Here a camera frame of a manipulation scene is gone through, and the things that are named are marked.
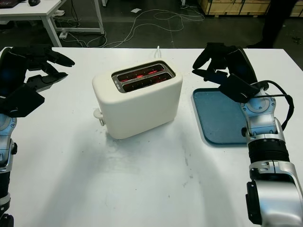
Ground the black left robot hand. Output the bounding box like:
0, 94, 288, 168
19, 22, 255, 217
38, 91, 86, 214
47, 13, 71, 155
0, 46, 75, 97

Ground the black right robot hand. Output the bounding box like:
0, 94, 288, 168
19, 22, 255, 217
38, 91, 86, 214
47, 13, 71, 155
192, 42, 258, 85

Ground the person in black trousers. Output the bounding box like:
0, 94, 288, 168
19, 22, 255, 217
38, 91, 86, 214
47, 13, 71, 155
246, 0, 293, 49

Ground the cream white toaster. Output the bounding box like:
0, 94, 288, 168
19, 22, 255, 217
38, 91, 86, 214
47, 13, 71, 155
92, 60, 183, 140

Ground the wooden crate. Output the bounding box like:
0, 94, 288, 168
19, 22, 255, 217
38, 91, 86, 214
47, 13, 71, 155
201, 0, 303, 18

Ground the blue plastic tray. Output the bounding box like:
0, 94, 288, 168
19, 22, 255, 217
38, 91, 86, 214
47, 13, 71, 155
191, 88, 249, 148

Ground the white office desk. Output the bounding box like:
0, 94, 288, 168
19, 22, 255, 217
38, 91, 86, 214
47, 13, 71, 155
0, 0, 105, 47

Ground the dark laptop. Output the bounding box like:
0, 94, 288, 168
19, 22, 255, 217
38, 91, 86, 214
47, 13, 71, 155
0, 0, 19, 8

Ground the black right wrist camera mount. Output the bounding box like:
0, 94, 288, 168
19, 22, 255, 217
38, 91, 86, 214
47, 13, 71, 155
218, 73, 260, 104

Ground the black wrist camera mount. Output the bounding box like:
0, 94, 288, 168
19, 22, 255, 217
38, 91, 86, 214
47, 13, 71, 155
0, 84, 45, 118
218, 73, 260, 104

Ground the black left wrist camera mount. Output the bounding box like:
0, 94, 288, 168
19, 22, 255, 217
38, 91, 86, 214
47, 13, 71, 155
0, 84, 45, 118

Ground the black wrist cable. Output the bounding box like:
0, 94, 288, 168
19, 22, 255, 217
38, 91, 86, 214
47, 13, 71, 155
257, 80, 295, 131

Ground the white toaster power cord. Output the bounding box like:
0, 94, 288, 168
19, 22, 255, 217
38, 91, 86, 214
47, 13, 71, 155
153, 45, 163, 59

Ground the white floor cable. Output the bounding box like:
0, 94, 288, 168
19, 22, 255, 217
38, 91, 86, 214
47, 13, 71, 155
87, 9, 205, 48

